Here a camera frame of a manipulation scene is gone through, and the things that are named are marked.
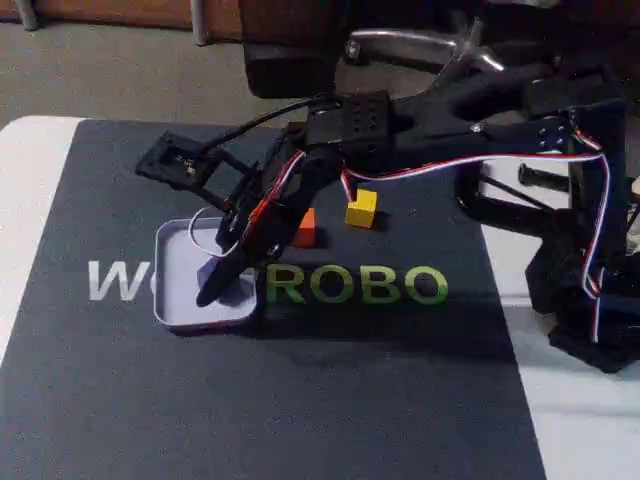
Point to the orange cube block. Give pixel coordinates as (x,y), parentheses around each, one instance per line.
(306,232)

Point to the yellow cube block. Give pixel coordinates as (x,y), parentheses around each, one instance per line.
(361,210)

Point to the white rectangular tray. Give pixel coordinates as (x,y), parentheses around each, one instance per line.
(172,280)

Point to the dark mat with WOWROBO print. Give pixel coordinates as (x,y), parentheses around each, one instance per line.
(250,400)

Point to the chrome office chair base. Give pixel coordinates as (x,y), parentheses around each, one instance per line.
(400,42)

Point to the grey metal leg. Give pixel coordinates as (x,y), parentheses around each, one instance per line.
(201,22)
(27,12)

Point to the black table clamp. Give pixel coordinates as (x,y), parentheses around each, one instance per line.
(500,215)

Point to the black gripper camera mount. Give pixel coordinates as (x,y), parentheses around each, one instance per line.
(175,160)

